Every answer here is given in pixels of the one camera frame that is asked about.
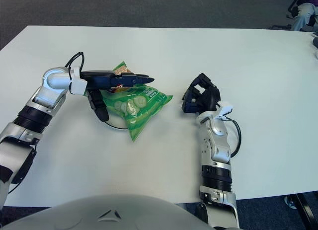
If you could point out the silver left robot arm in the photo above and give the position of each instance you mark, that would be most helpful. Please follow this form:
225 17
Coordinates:
47 96

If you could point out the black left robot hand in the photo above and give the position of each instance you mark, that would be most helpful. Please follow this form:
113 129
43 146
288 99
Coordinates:
99 79

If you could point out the black office chair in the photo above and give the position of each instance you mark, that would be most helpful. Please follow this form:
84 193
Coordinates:
282 27

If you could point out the black table leg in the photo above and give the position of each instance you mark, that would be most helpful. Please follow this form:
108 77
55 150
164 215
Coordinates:
304 210

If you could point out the seated person in grey trousers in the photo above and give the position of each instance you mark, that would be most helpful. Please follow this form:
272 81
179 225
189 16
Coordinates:
303 16

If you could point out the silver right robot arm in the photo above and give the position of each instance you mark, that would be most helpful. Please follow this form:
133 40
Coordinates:
216 145

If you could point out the dark grey pouch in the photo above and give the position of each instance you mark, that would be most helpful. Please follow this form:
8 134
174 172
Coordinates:
315 42

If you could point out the grey robot torso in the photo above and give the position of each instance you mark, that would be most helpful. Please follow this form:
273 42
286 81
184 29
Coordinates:
111 212

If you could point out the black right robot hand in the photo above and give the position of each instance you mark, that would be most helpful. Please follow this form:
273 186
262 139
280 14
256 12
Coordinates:
207 98

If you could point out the white plate with black rim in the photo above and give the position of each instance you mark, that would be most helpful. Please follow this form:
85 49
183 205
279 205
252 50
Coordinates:
116 122

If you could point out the green potato chip bag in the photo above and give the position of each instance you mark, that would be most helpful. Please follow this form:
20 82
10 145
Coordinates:
139 108

